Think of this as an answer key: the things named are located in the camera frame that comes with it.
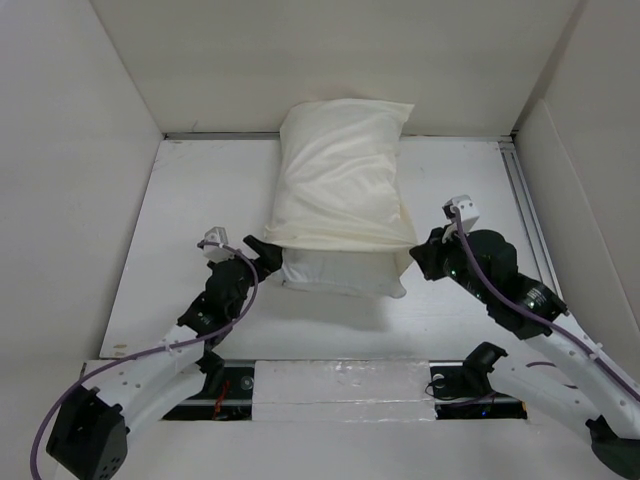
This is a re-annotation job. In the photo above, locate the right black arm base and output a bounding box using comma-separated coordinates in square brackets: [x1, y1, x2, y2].
[425, 342, 528, 421]

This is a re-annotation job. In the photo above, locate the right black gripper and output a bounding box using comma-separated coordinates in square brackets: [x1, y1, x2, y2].
[410, 222, 493, 303]

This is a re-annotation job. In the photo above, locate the purple cable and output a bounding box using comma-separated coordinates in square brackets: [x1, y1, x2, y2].
[29, 239, 260, 480]
[452, 204, 640, 391]

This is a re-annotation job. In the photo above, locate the white pillow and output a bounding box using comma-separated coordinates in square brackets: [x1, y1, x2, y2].
[275, 248, 413, 299]

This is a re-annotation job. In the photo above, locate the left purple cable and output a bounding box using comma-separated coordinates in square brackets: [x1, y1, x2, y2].
[29, 239, 260, 480]

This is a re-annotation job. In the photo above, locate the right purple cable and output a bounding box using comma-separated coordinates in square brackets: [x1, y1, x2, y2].
[452, 204, 640, 391]

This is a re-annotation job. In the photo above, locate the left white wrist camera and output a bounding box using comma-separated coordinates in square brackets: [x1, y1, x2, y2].
[197, 226, 233, 263]

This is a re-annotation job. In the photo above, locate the cream pillowcase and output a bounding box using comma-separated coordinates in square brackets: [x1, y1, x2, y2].
[265, 99, 417, 253]

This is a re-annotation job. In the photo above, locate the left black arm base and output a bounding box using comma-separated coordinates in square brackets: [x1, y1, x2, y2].
[163, 352, 256, 422]

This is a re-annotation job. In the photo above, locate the aluminium rail right side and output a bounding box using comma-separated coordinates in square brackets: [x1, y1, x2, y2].
[498, 137, 563, 296]

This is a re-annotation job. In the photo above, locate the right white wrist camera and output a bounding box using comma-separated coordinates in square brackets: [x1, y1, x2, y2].
[443, 195, 480, 239]

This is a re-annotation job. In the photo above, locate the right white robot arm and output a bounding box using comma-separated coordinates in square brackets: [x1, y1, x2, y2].
[410, 226, 639, 479]

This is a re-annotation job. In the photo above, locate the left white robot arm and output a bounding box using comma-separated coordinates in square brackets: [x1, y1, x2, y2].
[30, 227, 283, 479]

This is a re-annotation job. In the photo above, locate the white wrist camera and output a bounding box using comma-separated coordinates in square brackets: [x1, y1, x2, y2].
[197, 226, 233, 263]
[443, 195, 480, 239]

